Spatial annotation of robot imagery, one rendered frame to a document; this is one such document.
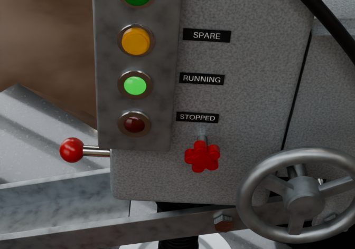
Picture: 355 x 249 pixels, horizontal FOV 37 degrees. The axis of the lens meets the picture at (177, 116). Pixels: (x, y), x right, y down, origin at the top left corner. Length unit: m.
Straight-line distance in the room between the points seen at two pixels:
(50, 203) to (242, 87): 0.47
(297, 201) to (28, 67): 2.48
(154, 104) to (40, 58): 2.50
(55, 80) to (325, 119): 2.33
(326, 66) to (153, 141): 0.20
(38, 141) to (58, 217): 0.36
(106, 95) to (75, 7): 3.00
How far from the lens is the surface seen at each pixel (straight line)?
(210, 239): 1.00
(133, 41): 0.50
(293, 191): 0.60
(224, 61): 0.54
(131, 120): 0.56
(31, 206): 0.95
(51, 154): 1.20
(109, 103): 0.55
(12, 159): 1.20
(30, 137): 1.24
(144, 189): 0.66
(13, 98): 1.37
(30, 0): 3.64
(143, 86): 0.53
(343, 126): 0.63
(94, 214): 0.88
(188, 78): 0.55
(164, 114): 0.56
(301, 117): 0.61
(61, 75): 2.89
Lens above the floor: 1.63
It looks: 39 degrees down
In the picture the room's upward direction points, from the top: 5 degrees clockwise
